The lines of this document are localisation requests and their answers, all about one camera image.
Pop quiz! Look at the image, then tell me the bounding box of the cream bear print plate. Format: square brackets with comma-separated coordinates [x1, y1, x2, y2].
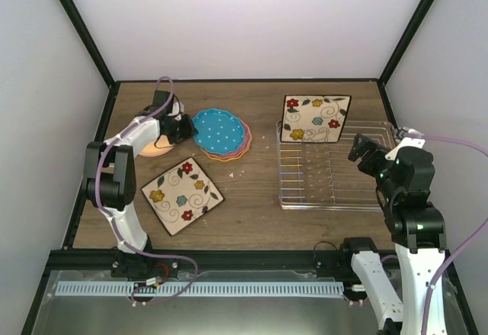
[139, 135, 175, 157]

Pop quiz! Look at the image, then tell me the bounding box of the teal polka dot plate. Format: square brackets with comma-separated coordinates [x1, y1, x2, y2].
[192, 108, 246, 155]

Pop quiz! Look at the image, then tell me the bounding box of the orange polka dot plate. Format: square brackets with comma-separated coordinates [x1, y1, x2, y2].
[202, 150, 248, 163]

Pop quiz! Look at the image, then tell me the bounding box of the pink polka dot plate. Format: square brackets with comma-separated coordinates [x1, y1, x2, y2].
[223, 124, 252, 156]

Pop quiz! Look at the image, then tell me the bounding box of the square floral plate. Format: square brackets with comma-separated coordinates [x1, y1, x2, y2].
[280, 95, 352, 143]
[141, 157, 224, 237]

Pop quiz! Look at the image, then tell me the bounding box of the plain pink round plate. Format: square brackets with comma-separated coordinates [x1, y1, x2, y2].
[139, 146, 173, 158]

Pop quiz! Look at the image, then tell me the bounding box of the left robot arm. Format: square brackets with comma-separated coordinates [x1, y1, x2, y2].
[82, 90, 197, 277]

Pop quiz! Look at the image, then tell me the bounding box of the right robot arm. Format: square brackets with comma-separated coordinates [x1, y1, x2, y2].
[339, 134, 448, 334]

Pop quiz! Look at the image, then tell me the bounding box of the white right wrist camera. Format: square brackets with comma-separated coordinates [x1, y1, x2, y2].
[385, 127, 425, 161]

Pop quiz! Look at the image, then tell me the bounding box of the metal wire dish rack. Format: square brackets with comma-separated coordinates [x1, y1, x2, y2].
[276, 121, 396, 211]

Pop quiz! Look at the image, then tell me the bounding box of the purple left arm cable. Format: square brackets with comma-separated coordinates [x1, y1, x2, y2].
[94, 76, 199, 305]

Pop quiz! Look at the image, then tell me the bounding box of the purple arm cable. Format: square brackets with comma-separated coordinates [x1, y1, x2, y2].
[94, 76, 199, 305]
[409, 130, 488, 335]

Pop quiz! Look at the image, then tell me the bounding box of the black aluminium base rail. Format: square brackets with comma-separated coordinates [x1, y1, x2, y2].
[45, 249, 357, 281]

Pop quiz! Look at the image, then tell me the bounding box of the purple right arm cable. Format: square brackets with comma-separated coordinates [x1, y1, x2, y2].
[409, 130, 488, 335]

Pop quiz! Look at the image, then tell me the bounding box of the right black frame post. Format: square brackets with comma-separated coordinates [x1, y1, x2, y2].
[379, 0, 454, 89]

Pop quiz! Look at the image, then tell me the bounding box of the black frame post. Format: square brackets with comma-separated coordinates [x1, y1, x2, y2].
[379, 0, 454, 89]
[58, 0, 115, 89]

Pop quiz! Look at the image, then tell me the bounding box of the white slotted cable duct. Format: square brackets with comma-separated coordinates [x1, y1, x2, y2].
[55, 281, 344, 298]

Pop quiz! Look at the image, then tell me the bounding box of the left black frame post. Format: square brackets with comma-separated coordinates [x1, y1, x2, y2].
[58, 0, 115, 89]

